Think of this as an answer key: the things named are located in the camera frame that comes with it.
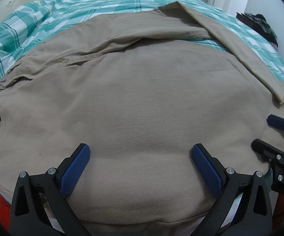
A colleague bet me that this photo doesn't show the dark clothes pile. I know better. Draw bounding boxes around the dark clothes pile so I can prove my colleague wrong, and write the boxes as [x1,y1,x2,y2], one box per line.
[243,13,278,47]

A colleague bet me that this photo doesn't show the teal white plaid bedspread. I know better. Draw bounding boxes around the teal white plaid bedspread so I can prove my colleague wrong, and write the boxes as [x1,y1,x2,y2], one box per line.
[0,0,284,82]

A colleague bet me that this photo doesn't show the beige khaki pants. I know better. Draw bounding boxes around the beige khaki pants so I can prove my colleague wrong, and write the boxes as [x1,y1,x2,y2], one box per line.
[0,2,284,235]

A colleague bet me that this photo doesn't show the dark wooden side table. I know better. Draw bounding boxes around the dark wooden side table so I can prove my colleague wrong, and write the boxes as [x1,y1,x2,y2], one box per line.
[236,13,254,28]

